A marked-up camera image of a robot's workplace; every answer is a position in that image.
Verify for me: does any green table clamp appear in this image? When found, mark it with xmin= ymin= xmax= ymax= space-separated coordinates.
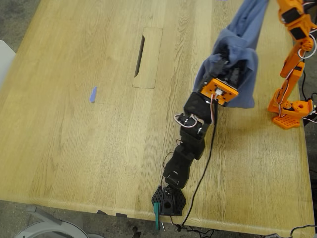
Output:
xmin=152 ymin=202 xmax=161 ymax=231

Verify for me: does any blue tape strip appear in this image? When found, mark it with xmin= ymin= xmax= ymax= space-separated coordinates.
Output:
xmin=89 ymin=86 xmax=98 ymax=104

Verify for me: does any wooden cable slot cover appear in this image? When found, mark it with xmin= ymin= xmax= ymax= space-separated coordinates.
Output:
xmin=132 ymin=26 xmax=164 ymax=89

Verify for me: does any orange camera mount plate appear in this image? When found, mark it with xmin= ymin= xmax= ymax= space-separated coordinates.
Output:
xmin=200 ymin=77 xmax=240 ymax=107

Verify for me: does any white chair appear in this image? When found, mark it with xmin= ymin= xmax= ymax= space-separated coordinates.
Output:
xmin=0 ymin=39 xmax=17 ymax=90

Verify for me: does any black camera cable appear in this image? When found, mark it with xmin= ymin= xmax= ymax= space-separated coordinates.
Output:
xmin=177 ymin=121 xmax=217 ymax=233

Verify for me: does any grey white chair base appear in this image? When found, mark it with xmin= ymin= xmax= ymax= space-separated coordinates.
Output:
xmin=12 ymin=205 xmax=85 ymax=238

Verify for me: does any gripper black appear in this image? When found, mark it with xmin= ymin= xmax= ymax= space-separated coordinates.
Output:
xmin=209 ymin=51 xmax=248 ymax=89

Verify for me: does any blue printed T-shirt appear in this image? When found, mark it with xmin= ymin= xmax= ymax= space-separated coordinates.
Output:
xmin=193 ymin=0 xmax=270 ymax=109

